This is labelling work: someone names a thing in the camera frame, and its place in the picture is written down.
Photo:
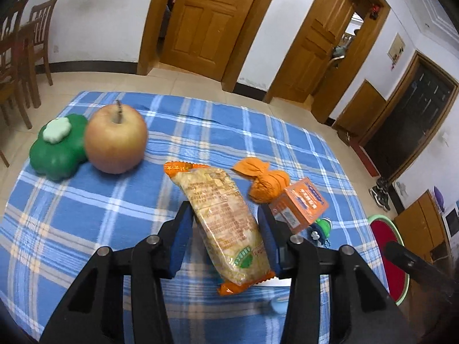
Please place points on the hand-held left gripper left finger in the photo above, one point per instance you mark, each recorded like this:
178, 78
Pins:
181, 240

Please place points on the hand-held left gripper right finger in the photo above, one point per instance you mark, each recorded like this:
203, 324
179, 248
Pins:
267, 238

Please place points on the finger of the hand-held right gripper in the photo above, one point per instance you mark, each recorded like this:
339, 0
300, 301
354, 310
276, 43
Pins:
419, 267

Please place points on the red tub with green rim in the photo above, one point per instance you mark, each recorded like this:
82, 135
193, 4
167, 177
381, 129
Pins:
389, 243

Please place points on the orange clear snack packet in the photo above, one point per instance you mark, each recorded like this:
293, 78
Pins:
222, 222

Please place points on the wooden cabinet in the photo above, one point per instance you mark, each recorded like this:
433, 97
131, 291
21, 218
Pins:
419, 225

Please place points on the small orange box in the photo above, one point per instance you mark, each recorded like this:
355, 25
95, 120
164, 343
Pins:
301, 204

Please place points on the small white appliance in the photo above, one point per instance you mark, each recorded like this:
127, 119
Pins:
451, 221

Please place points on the knotted orange bag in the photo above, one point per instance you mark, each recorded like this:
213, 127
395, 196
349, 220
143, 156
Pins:
267, 182

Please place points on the purple object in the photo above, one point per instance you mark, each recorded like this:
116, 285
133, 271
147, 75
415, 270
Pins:
438, 197

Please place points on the black sneaker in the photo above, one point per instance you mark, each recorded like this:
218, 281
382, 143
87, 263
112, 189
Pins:
385, 200
376, 193

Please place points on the blue plaid tablecloth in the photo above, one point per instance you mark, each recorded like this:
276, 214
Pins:
107, 204

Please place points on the red yellow apple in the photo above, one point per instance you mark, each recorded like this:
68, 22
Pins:
114, 139

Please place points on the red doormat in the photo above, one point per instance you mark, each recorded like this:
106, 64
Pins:
365, 157

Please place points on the brown slippers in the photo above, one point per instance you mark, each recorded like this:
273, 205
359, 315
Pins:
346, 138

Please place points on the black entrance door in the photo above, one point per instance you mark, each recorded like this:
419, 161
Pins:
408, 122

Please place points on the green bell pepper toy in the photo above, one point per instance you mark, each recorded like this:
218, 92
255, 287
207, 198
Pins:
57, 154

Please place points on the open wooden door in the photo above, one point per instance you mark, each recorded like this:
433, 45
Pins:
315, 43

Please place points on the beige electric panel box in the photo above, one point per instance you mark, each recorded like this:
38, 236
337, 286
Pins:
396, 46

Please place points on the arched panel wooden door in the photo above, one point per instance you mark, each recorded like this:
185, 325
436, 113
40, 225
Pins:
208, 18

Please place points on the wooden chair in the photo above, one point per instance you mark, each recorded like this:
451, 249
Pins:
12, 61
41, 32

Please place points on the red door ornament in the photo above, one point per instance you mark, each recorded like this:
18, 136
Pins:
374, 11

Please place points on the wooden door frame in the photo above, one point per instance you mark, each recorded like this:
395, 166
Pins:
150, 25
423, 139
358, 79

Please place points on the white wall switch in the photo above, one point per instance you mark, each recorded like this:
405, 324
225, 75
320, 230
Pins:
446, 139

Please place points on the low wooden wall panel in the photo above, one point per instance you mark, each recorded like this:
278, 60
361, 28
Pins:
358, 109

